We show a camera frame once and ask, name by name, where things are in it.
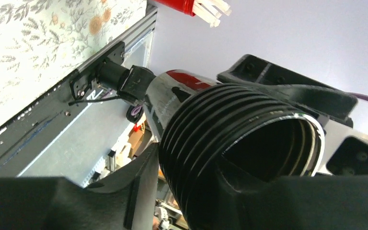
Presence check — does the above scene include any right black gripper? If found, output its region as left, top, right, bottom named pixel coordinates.
left=217, top=54, right=358, bottom=127

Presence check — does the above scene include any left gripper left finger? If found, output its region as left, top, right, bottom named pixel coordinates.
left=0, top=143, right=159, bottom=230

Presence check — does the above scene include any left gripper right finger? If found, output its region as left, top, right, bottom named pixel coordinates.
left=204, top=158, right=368, bottom=230

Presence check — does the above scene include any stack of black cups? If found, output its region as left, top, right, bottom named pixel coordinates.
left=145, top=70, right=325, bottom=230

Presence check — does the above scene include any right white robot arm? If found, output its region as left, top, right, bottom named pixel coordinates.
left=70, top=54, right=358, bottom=127

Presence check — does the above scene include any white wrapped straws bundle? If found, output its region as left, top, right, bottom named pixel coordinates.
left=192, top=0, right=232, bottom=28

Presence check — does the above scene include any red cup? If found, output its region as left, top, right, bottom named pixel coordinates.
left=155, top=0, right=195, bottom=16

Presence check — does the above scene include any floral table mat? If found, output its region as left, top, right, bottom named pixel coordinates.
left=0, top=0, right=147, bottom=126

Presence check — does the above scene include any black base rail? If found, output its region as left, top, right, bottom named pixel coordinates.
left=0, top=41, right=126, bottom=177

